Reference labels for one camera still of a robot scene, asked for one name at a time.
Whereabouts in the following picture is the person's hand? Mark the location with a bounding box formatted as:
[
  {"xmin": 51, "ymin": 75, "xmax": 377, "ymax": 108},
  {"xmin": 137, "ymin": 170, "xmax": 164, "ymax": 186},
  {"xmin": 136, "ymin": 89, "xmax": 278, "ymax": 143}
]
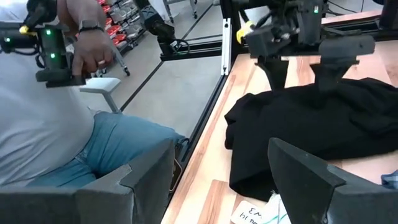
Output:
[{"xmin": 72, "ymin": 29, "xmax": 114, "ymax": 77}]

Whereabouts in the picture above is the blue plaid garment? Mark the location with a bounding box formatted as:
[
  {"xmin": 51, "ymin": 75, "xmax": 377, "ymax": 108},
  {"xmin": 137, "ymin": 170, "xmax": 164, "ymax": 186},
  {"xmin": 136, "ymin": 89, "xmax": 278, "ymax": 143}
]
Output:
[{"xmin": 381, "ymin": 169, "xmax": 398, "ymax": 190}]

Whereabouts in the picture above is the black table-level camera box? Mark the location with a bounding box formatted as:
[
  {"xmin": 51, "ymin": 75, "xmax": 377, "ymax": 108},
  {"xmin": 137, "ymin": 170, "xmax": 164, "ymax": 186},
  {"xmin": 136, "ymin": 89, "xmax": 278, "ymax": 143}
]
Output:
[{"xmin": 170, "ymin": 157, "xmax": 185, "ymax": 194}]

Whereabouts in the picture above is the dark navy dotted garment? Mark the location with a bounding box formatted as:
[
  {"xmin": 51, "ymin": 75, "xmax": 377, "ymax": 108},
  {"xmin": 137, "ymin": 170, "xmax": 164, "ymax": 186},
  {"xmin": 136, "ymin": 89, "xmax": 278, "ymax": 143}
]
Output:
[{"xmin": 224, "ymin": 77, "xmax": 398, "ymax": 202}]

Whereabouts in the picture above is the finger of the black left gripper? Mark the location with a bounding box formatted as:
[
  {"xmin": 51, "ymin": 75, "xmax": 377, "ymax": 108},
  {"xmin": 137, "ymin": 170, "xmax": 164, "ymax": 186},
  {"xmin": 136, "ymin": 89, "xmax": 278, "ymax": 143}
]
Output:
[
  {"xmin": 245, "ymin": 24, "xmax": 300, "ymax": 91},
  {"xmin": 310, "ymin": 34, "xmax": 376, "ymax": 91}
]

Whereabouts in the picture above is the person's wristwatch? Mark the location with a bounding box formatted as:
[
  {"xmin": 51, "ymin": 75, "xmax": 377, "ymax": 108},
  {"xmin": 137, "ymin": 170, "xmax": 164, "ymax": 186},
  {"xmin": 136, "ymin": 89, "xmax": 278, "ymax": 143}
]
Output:
[{"xmin": 77, "ymin": 19, "xmax": 105, "ymax": 34}]

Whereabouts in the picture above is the silver aluminium frame post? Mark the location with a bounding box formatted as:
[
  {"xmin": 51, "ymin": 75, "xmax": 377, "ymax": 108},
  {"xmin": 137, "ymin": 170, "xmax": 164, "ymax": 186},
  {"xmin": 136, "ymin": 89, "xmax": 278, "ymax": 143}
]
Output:
[{"xmin": 221, "ymin": 17, "xmax": 233, "ymax": 77}]

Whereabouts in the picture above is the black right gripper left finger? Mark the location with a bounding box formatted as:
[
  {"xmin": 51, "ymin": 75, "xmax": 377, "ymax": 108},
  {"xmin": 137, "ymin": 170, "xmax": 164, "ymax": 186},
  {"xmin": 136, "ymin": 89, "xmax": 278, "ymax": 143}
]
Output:
[{"xmin": 76, "ymin": 139, "xmax": 175, "ymax": 224}]

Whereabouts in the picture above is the white chair armrest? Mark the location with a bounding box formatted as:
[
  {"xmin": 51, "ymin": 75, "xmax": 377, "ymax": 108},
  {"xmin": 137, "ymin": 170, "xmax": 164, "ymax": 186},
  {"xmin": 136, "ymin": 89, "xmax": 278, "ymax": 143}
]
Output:
[{"xmin": 79, "ymin": 77, "xmax": 122, "ymax": 114}]

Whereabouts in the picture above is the yellow cable tag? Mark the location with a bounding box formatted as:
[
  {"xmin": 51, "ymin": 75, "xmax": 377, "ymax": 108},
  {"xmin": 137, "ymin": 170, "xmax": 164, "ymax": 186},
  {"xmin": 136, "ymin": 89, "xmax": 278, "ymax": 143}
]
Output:
[{"xmin": 235, "ymin": 21, "xmax": 255, "ymax": 44}]

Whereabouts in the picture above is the person's forearm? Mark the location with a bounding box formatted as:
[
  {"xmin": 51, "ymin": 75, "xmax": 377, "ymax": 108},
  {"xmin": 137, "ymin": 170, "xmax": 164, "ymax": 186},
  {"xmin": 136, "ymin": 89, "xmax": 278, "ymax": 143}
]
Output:
[{"xmin": 55, "ymin": 0, "xmax": 103, "ymax": 30}]

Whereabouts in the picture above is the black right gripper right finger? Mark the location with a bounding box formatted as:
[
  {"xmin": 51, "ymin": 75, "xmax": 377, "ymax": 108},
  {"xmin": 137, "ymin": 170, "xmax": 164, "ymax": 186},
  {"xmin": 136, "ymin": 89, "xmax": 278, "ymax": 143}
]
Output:
[{"xmin": 267, "ymin": 138, "xmax": 398, "ymax": 224}]

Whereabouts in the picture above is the shelf with red bins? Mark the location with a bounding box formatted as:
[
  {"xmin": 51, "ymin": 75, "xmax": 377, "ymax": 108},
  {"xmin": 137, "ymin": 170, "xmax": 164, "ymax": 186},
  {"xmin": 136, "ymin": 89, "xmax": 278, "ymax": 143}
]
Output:
[{"xmin": 96, "ymin": 0, "xmax": 147, "ymax": 77}]

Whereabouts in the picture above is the person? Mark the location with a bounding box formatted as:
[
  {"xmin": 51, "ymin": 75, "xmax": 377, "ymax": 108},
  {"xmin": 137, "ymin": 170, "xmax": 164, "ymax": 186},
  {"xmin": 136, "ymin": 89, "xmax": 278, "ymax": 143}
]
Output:
[{"xmin": 0, "ymin": 0, "xmax": 187, "ymax": 188}]

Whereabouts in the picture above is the white striped ankle sock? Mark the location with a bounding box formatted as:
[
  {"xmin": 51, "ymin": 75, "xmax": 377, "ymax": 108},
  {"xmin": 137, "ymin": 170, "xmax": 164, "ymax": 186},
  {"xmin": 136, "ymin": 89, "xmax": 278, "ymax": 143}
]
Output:
[{"xmin": 261, "ymin": 190, "xmax": 292, "ymax": 224}]

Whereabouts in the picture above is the handwritten white paper label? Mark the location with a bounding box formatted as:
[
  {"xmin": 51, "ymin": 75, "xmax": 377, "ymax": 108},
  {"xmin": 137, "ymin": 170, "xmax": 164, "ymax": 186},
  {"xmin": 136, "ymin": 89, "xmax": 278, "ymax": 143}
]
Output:
[{"xmin": 230, "ymin": 200, "xmax": 265, "ymax": 224}]

